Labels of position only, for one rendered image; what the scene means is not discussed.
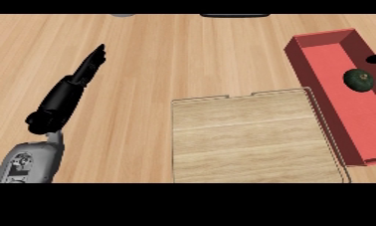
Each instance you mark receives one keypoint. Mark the grey rounded object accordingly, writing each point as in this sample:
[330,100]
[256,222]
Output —
[123,15]

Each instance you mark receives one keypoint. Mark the dark flat object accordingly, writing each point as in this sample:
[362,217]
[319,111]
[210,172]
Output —
[235,15]

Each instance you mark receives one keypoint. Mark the dark green squash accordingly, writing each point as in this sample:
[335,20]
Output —
[359,80]

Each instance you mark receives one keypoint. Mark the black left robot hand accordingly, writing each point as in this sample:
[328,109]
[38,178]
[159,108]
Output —
[63,100]

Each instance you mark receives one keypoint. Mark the red rectangular tray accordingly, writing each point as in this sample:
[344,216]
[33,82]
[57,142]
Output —
[338,110]

